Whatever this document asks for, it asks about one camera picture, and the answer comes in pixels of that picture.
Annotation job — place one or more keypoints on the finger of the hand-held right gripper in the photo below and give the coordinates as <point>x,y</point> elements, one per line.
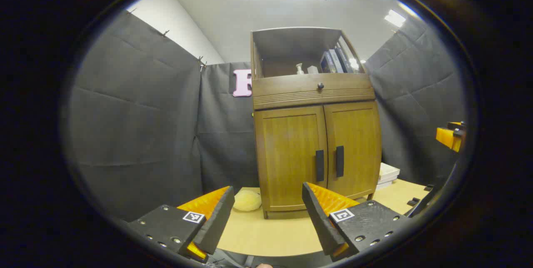
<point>447,136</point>

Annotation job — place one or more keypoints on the blue book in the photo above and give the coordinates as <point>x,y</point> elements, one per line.
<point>335,61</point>
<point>344,59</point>
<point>326,63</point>

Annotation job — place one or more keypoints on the black backdrop cloth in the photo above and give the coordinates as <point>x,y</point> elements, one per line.
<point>137,113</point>

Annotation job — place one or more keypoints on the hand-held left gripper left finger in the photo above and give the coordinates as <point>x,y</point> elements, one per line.
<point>218,218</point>

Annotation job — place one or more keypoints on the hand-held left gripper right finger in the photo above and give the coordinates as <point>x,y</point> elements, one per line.
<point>318,218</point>

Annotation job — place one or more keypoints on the small ceiling light panel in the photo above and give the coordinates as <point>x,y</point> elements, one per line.
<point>394,18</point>

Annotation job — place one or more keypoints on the wooden cabinet door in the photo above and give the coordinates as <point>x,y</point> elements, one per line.
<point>287,151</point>
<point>358,143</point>

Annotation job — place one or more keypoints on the wooden double-door shoe cabinet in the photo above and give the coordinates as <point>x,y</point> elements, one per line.
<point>291,45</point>

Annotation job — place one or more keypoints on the small white box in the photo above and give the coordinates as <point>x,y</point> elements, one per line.
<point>312,70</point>

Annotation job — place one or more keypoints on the wooden drawer with black knob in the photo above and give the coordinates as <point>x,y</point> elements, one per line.
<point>291,88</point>

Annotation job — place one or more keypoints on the round yellow cushion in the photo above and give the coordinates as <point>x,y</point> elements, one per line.
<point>247,200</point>

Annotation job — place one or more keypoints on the white pump bottle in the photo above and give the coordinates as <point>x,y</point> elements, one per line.
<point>300,70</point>

